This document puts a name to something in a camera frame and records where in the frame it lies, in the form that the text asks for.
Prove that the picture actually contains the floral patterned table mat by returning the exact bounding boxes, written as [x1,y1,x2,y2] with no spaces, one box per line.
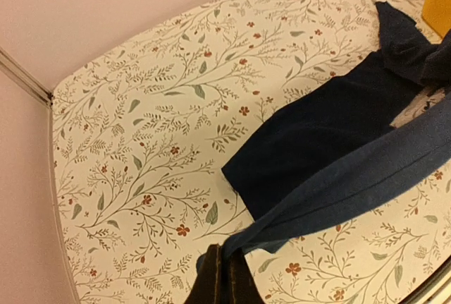
[53,0,450,303]

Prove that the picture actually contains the left aluminium corner post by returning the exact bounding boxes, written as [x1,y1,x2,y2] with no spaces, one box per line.
[0,49,53,109]

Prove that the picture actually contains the navy blue printed t-shirt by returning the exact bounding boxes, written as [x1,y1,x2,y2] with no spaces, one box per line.
[195,0,451,273]

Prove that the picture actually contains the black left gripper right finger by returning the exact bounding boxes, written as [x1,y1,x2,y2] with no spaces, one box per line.
[228,250,264,304]

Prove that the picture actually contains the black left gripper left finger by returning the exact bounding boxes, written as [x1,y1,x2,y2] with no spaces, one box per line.
[185,244,222,304]

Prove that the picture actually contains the yellow plastic basket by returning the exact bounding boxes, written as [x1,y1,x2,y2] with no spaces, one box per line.
[421,0,451,38]

